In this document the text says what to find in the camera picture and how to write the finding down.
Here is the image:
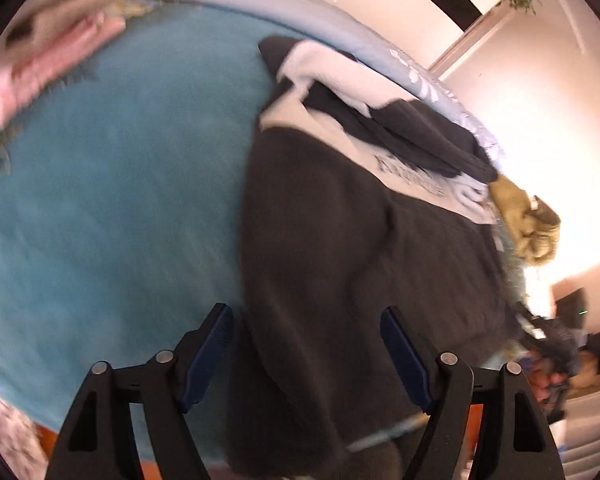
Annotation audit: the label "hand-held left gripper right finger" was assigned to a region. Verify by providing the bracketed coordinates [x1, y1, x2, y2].
[380, 305, 566, 480]

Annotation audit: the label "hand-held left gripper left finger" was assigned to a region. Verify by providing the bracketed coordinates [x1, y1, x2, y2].
[45, 302, 234, 480]

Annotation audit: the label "dark navy and white hoodie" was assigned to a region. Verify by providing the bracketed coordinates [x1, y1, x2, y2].
[227, 35, 518, 480]

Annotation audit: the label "pink folded clothes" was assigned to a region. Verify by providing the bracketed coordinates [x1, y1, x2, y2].
[0, 12, 128, 141]

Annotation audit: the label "beige folded clothes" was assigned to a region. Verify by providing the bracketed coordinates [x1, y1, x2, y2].
[0, 0, 131, 56]

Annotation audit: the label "mustard knit sweater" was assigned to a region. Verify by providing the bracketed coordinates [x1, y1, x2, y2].
[487, 175, 562, 266]

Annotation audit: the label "teal floral blanket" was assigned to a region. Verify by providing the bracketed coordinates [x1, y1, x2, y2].
[0, 0, 526, 480]

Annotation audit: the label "white wardrobe with black stripe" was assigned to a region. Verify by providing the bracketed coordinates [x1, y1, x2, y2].
[270, 0, 531, 70]

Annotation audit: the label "light blue floral quilt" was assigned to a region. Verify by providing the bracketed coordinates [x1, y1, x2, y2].
[120, 0, 506, 171]

